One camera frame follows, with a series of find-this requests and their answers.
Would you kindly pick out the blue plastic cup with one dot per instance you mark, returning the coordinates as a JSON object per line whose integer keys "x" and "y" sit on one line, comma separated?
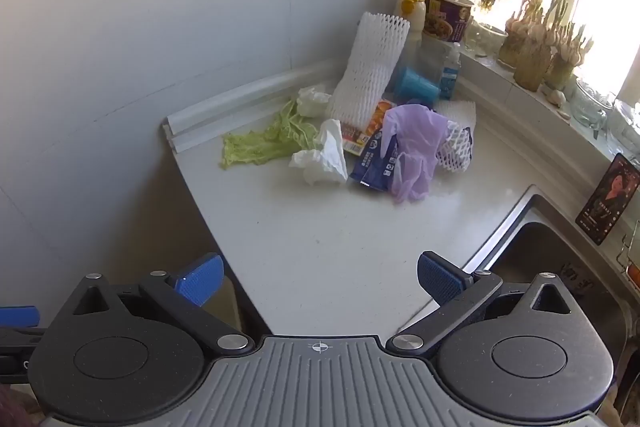
{"x": 417, "y": 86}

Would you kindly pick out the tall white foam net sleeve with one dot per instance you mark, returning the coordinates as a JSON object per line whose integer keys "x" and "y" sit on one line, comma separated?
{"x": 367, "y": 62}

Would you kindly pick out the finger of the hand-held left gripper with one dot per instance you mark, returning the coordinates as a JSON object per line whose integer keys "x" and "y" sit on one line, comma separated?
{"x": 20, "y": 316}
{"x": 15, "y": 364}

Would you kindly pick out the jar of sprouting garlic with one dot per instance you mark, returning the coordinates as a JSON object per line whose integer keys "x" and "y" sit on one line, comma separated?
{"x": 565, "y": 62}
{"x": 512, "y": 42}
{"x": 532, "y": 62}

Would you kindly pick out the black smartphone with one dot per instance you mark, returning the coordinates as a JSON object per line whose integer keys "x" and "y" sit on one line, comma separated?
{"x": 607, "y": 199}

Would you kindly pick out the white tissue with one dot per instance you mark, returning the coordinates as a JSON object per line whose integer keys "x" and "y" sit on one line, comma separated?
{"x": 325, "y": 154}
{"x": 312, "y": 101}

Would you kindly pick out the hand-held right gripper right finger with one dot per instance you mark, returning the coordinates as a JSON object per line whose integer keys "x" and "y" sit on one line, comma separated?
{"x": 440, "y": 281}

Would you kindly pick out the green cabbage leaf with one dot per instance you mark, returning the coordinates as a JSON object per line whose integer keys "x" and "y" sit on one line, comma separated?
{"x": 260, "y": 147}

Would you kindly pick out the clear glass bowl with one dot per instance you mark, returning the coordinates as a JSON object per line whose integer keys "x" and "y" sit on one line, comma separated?
{"x": 487, "y": 38}

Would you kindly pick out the purple rubber glove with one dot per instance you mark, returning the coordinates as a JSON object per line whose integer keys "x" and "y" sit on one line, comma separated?
{"x": 417, "y": 134}

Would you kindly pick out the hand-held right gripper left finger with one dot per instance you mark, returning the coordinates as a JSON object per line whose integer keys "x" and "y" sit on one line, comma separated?
{"x": 200, "y": 281}

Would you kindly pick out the orange object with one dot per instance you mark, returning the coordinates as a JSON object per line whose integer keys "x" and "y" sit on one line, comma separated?
{"x": 634, "y": 274}

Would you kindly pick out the garlic clove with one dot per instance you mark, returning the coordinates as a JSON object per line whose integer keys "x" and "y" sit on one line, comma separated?
{"x": 563, "y": 114}

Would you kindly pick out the dark blue packet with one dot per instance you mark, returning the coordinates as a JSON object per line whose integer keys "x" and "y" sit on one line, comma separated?
{"x": 372, "y": 164}

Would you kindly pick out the white foam sheet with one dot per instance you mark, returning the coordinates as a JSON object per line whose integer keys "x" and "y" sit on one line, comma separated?
{"x": 460, "y": 111}

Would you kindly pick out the steel sink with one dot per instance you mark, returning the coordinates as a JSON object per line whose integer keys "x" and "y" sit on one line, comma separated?
{"x": 550, "y": 247}

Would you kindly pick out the clear glass jar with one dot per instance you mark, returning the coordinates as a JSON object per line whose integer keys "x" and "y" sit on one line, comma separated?
{"x": 590, "y": 104}
{"x": 625, "y": 127}

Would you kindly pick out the yellow snack packet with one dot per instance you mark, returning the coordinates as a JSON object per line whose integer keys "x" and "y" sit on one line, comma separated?
{"x": 357, "y": 134}

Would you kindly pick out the small bottle with blue label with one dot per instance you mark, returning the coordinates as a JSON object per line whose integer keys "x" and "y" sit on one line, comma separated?
{"x": 450, "y": 74}

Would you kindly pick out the purple instant noodle cup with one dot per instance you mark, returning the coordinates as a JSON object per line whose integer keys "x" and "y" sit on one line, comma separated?
{"x": 447, "y": 19}

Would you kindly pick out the garlic bulb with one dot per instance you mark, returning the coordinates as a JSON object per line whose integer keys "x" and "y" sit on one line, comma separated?
{"x": 557, "y": 98}

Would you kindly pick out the white and purple foam net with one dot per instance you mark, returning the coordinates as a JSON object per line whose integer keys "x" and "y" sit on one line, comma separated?
{"x": 456, "y": 149}

